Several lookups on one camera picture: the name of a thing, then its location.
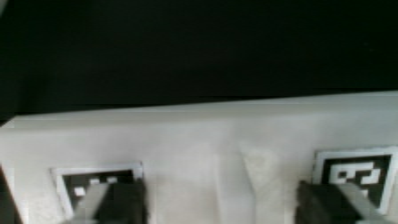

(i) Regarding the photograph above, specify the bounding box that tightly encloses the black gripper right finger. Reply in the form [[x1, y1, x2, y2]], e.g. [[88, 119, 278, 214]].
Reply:
[[294, 181, 385, 224]]

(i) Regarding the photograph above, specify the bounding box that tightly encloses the white cabinet body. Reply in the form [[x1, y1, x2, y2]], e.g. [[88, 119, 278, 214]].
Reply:
[[0, 91, 398, 224]]

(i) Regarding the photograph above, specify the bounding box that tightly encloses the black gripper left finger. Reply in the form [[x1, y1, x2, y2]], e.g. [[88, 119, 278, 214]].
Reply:
[[69, 179, 147, 224]]

